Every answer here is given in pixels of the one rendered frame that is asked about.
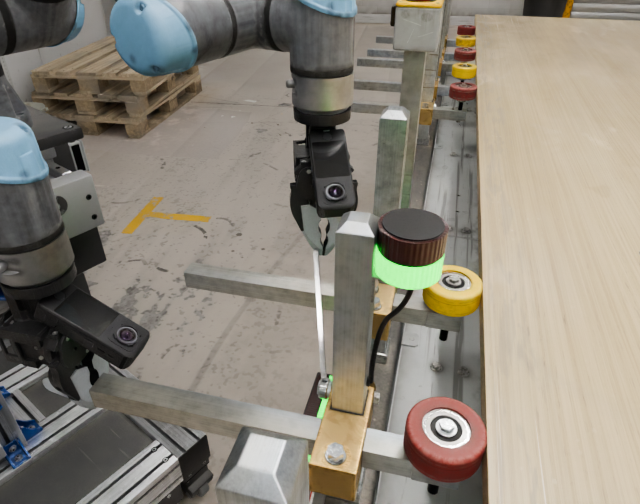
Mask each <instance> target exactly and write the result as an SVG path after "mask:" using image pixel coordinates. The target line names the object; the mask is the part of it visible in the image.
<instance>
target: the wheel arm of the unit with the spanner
mask: <svg viewBox="0 0 640 504"><path fill-rule="evenodd" d="M89 393H90V396H91V398H92V401H93V403H94V406H95V407H98V408H102V409H107V410H111V411H116V412H120V413H125V414H129V415H133V416H138V417H142V418H147V419H151V420H156V421H160V422H164V423H169V424H173V425H178V426H182V427H187V428H191V429H195V430H200V431H204V432H209V433H213V434H217V435H222V436H226V437H231V438H235V439H237V437H238V435H239V432H240V430H241V428H242V427H243V426H246V427H251V428H256V429H260V430H265V431H269V432H274V433H278V434H283V435H287V436H292V437H296V438H301V439H305V440H307V441H308V455H310V456H311V454H312V450H313V447H314V444H315V440H316V437H317V434H318V430H319V427H320V424H321V420H322V418H318V417H313V416H308V415H303V414H298V413H294V412H289V411H284V410H279V409H275V408H270V407H265V406H260V405H255V404H251V403H246V402H241V401H236V400H232V399H227V398H222V397H217V396H212V395H208V394H203V393H198V392H193V391H189V390H184V389H179V388H174V387H170V386H165V385H160V384H155V383H150V382H146V381H141V380H136V379H131V378H127V377H122V376H117V375H112V374H107V373H102V375H101V376H100V377H99V378H98V380H97V381H96V382H95V383H94V385H93V386H92V387H91V388H90V390H89ZM403 438H404V435H399V434H394V433H389V432H384V431H380V430H375V429H370V428H367V432H366V437H365V442H364V447H363V454H362V467H364V468H368V469H372V470H377V471H381V472H386V473H390V474H395V475H399V476H403V477H408V478H411V480H415V481H419V482H423V483H428V484H432V485H437V486H441V487H445V488H450V489H454V490H458V488H459V484H460V482H455V483H446V482H440V481H436V480H433V479H431V478H429V477H427V476H425V475H423V474H422V473H421V472H419V471H418V470H417V469H416V468H415V467H414V466H413V465H412V464H411V462H410V461H409V459H408V457H407V455H406V453H405V449H404V445H403Z"/></svg>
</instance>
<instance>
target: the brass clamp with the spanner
mask: <svg viewBox="0 0 640 504"><path fill-rule="evenodd" d="M379 399H380V393H377V392H376V386H375V383H374V382H373V383H372V384H370V386H369V387H368V390H367V395H366V400H365V404H364V409H363V413H362V414H357V413H352V412H347V411H342V410H337V409H332V387H331V390H330V394H329V397H328V400H327V404H326V407H325V410H324V414H323V417H322V420H321V424H320V427H319V430H318V434H317V437H316V440H315V444H314V447H313V450H312V454H311V457H310V460H309V490H310V491H312V492H316V493H321V494H325V495H329V496H333V497H337V498H341V499H346V500H350V501H355V499H356V494H357V489H358V484H359V479H360V474H361V469H362V454H363V447H364V442H365V437H366V432H367V428H370V424H371V419H372V413H373V405H374V404H376V405H378V404H379ZM334 442H336V443H338V444H341V445H343V450H344V451H345V454H346V459H345V461H344V462H343V463H342V464H340V465H331V464H329V463H328V462H327V460H326V458H325V453H326V451H327V450H328V446H329V445H331V444H332V443H334Z"/></svg>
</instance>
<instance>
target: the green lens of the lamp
mask: <svg viewBox="0 0 640 504"><path fill-rule="evenodd" d="M444 255H445V254H444ZM444 255H443V257H442V258H441V259H440V260H438V261H437V262H436V263H434V264H432V265H429V266H425V267H405V266H401V265H397V264H394V263H392V262H390V261H388V260H387V259H385V258H384V257H383V256H382V255H381V253H380V252H379V251H378V249H377V246H376V259H375V271H376V273H377V275H378V276H379V277H380V278H381V279H382V280H383V281H384V282H386V283H388V284H390V285H392V286H395V287H398V288H403V289H423V288H427V287H429V286H432V285H434V284H435V283H436V282H438V280H439V279H440V277H441V273H442V267H443V261H444Z"/></svg>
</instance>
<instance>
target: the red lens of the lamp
mask: <svg viewBox="0 0 640 504"><path fill-rule="evenodd" d="M392 211H394V210H391V211H389V212H386V213H385V214H383V215H382V216H381V217H380V219H379V221H378V232H377V249H378V251H379V252H380V253H381V254H382V255H383V256H384V257H385V258H387V259H389V260H391V261H393V262H396V263H399V264H403V265H410V266H422V265H428V264H432V263H434V262H436V261H438V260H440V259H441V258H442V257H443V255H444V254H445V249H446V243H447V237H448V231H449V227H448V224H447V222H446V221H445V220H444V219H443V218H442V217H440V216H439V215H437V214H435V213H433V214H435V215H437V216H438V217H439V218H440V219H442V221H443V222H444V225H445V231H444V233H443V234H442V235H441V236H440V237H438V238H436V239H434V240H430V241H424V242H413V241H406V240H401V239H398V238H396V237H393V236H392V235H390V234H388V233H387V232H386V231H385V230H384V229H383V227H382V220H383V218H384V216H385V215H386V214H388V213H390V212H392Z"/></svg>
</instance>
